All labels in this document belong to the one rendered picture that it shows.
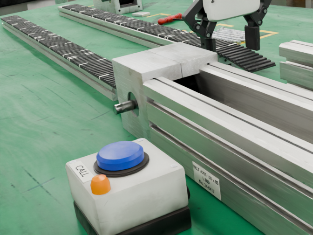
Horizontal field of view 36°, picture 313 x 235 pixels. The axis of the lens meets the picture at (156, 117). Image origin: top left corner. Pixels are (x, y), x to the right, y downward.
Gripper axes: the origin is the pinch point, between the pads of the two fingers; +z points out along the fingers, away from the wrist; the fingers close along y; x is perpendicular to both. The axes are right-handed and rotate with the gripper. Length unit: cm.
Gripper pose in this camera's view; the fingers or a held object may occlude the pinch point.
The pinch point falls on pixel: (231, 48)
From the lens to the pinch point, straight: 81.1
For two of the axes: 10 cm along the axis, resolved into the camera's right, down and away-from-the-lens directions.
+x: 4.5, 2.8, -8.5
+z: 1.3, 9.2, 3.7
